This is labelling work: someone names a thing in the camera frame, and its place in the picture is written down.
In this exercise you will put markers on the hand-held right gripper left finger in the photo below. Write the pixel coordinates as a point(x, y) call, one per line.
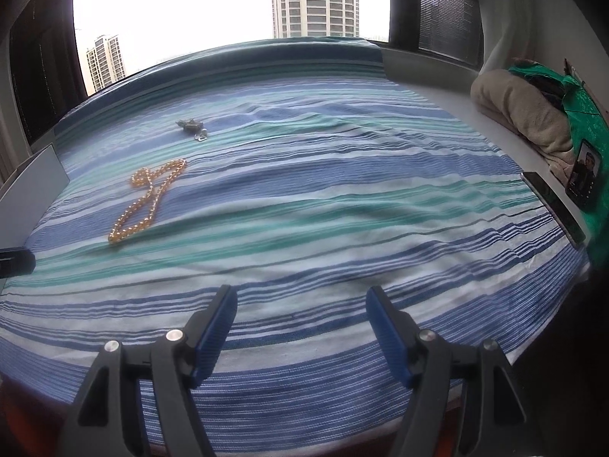
point(214, 338)

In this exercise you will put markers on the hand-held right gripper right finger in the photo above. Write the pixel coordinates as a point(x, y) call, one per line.
point(392, 338)

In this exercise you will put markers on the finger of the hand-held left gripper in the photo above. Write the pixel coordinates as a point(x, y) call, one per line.
point(16, 262)

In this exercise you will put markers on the small silver earring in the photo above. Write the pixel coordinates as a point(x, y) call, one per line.
point(202, 135)

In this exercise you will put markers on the dark metal brooch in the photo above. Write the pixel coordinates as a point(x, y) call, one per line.
point(190, 126)

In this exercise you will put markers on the blue green striped blanket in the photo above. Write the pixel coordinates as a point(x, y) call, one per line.
point(304, 209)

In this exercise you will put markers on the dark curtain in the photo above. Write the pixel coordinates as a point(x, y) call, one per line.
point(43, 57)

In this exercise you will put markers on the flat lying smartphone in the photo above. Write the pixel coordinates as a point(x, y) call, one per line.
point(554, 209)

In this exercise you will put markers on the small high-rise building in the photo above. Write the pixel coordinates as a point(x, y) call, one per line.
point(105, 64)

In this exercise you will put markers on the photo card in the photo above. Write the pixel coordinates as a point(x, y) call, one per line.
point(584, 174)

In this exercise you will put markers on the beige folded blanket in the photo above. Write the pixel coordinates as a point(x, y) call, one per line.
point(518, 104)

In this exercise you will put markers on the green cloth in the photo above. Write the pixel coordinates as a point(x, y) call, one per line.
point(587, 109)

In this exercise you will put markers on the window blind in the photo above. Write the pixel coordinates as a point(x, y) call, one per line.
point(449, 14)

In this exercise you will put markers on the tall high-rise building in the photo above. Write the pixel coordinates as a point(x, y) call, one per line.
point(314, 0)

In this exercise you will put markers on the white curtain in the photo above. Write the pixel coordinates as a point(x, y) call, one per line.
point(523, 4)

